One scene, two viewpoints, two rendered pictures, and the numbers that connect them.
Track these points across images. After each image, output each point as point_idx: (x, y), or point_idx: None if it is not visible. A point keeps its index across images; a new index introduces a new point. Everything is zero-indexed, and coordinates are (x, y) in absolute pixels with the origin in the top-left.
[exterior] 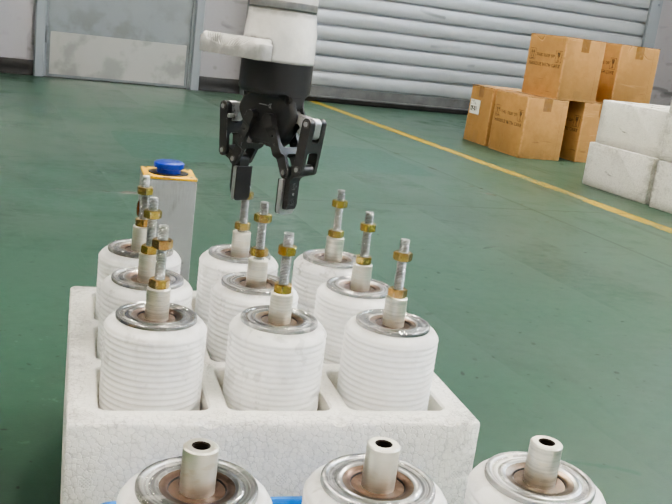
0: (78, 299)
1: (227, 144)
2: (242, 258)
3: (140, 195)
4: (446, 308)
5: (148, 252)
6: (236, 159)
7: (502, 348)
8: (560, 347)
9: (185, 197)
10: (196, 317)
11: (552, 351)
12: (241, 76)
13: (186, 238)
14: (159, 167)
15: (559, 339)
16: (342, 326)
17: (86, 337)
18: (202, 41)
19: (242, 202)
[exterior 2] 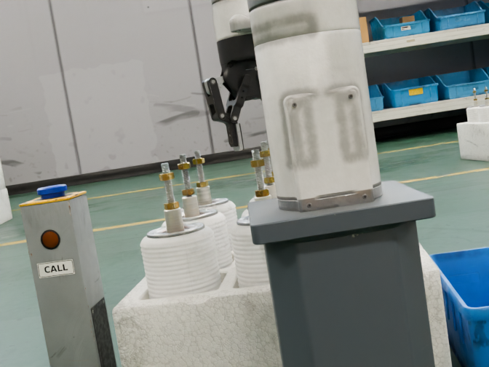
0: (156, 301)
1: (224, 110)
2: (209, 212)
3: (49, 225)
4: (14, 314)
5: (268, 193)
6: (238, 117)
7: (105, 301)
8: (116, 287)
9: (86, 209)
10: None
11: (121, 289)
12: (247, 48)
13: (94, 247)
14: (58, 191)
15: (102, 287)
16: None
17: (261, 286)
18: (243, 21)
19: (186, 172)
